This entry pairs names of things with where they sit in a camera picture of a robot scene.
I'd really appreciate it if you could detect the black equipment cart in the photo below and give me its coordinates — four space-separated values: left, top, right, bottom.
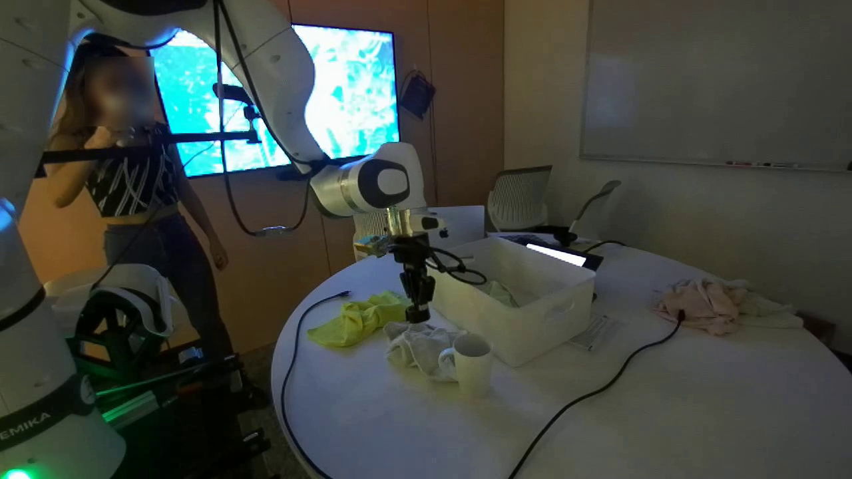
76 340 273 479

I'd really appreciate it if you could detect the wall mounted TV screen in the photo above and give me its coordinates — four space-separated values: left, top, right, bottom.
156 22 405 182

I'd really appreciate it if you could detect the bright yellow towel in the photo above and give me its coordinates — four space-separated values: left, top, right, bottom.
302 291 413 351

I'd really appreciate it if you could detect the black cable on table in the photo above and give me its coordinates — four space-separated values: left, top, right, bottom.
277 291 354 479
505 308 687 479

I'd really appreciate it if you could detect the black wall box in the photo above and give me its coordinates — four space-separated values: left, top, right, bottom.
402 69 440 123

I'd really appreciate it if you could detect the pink crumpled cloth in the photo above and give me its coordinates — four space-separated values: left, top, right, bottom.
661 274 751 338

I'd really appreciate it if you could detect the person in striped top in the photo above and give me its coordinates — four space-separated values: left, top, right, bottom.
37 47 235 356

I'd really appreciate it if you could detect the black camera boom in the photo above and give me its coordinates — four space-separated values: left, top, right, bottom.
37 81 266 167

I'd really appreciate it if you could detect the whiteboard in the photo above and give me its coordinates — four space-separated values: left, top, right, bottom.
581 0 852 177

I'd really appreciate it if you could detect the silver Apple laptop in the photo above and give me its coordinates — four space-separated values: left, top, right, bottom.
424 205 489 243

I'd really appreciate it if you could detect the white VR headset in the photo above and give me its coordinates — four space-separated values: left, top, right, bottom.
71 263 187 368

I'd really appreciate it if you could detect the white plastic basket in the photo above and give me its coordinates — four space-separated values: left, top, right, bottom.
424 234 598 369

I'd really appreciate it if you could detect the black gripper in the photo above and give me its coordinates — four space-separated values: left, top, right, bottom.
388 234 440 326

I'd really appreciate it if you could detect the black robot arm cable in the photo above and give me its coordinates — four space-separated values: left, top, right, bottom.
209 0 313 240

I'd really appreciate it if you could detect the grey curved chair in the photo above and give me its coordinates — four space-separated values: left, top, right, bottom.
570 179 625 240

